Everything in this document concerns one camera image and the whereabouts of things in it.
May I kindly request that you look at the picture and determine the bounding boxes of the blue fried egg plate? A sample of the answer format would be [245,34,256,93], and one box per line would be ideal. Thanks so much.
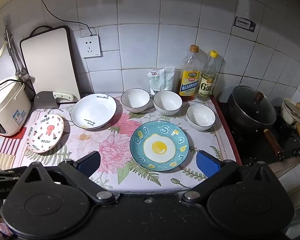
[129,120,190,172]

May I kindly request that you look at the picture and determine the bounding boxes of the white cutting board dark rim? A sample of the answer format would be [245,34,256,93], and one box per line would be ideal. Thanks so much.
[19,25,81,103]

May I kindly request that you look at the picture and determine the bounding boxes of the white deep plate black rim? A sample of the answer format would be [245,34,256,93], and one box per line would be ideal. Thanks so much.
[70,94,117,130]

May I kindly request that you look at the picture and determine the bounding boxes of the small cream pot with lid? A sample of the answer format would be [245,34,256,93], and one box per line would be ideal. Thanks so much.
[281,97,300,137]

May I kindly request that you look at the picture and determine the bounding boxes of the red striped cloth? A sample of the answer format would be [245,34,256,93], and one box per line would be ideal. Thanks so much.
[0,127,28,168]

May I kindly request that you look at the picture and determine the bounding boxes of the metal kitchen tongs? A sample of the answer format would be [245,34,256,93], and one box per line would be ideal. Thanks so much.
[4,26,30,82]

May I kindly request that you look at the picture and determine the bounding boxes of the white rice cooker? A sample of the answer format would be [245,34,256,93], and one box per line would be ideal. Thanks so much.
[0,76,32,137]

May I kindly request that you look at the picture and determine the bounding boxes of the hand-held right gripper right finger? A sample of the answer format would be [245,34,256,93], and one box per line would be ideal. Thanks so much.
[181,150,277,203]

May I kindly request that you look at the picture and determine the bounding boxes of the black power cable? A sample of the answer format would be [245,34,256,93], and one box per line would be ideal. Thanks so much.
[41,0,93,36]

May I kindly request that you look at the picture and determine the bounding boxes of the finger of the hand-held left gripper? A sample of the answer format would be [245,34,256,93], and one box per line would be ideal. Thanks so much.
[0,166,28,180]

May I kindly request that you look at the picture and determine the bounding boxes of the black gas stove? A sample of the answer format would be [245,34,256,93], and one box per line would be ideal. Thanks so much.
[219,101,300,165]

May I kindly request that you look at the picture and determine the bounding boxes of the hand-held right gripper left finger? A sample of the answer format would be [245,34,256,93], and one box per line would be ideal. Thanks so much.
[22,151,115,204]

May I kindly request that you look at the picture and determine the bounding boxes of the white salt bag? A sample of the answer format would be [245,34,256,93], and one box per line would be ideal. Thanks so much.
[147,70,167,96]

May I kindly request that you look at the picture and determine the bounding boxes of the clear white seasoning bag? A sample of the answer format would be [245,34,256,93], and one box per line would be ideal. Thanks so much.
[164,66,175,92]

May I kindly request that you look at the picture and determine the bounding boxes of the floral table cloth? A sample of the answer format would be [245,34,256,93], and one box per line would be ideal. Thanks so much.
[14,92,237,195]

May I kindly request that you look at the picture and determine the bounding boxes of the vinegar bottle yellow cap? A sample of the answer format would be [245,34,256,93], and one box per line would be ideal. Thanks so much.
[196,50,219,102]

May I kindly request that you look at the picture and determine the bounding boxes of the cooking wine bottle orange cap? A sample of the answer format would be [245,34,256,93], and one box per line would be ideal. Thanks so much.
[179,45,201,102]

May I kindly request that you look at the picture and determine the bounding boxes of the white ribbed bowl black rim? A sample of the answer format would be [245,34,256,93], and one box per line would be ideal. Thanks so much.
[186,104,216,132]
[153,90,183,116]
[120,88,151,113]

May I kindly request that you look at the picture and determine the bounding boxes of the black wok with glass lid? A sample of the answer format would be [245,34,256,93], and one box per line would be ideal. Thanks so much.
[227,85,285,162]

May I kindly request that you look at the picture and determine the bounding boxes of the black wall sticker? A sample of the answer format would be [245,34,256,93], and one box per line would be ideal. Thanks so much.
[234,17,257,33]

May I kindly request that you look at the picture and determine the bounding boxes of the cleaver with cream handle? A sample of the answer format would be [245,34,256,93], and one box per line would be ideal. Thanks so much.
[34,91,75,110]

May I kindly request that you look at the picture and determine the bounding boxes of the white plate pink rabbit print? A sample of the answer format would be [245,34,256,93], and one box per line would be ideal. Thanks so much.
[26,114,65,154]

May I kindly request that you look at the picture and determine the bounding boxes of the white wall socket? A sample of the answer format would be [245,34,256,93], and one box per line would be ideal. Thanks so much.
[78,34,102,59]

